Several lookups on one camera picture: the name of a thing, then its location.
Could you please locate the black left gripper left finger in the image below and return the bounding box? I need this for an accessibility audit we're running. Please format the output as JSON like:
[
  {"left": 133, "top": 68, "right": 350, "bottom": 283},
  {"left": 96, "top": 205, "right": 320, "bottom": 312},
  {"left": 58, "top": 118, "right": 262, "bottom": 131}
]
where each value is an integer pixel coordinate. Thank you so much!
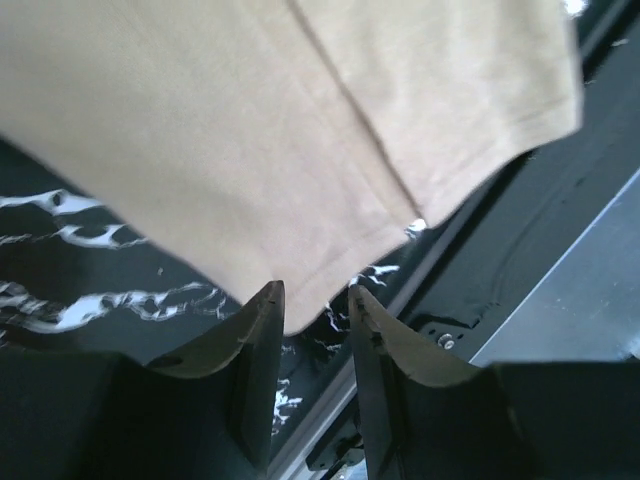
[{"left": 1, "top": 281, "right": 285, "bottom": 479}]

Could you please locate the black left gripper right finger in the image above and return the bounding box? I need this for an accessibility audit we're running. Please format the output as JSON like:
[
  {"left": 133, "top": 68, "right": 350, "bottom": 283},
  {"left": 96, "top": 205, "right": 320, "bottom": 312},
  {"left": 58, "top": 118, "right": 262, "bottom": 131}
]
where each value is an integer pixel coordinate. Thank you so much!
[{"left": 349, "top": 285, "right": 639, "bottom": 479}]

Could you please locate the beige t shirt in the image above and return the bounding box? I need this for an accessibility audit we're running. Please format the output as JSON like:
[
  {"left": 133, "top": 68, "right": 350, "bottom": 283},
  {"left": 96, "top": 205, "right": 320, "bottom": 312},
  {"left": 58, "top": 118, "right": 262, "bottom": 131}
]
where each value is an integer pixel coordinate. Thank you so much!
[{"left": 1, "top": 1, "right": 583, "bottom": 335}]

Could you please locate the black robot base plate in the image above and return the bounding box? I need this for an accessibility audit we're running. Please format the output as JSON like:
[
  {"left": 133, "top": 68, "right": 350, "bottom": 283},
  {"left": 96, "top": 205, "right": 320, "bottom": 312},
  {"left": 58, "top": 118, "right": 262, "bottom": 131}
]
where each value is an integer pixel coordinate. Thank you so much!
[{"left": 356, "top": 1, "right": 639, "bottom": 359}]

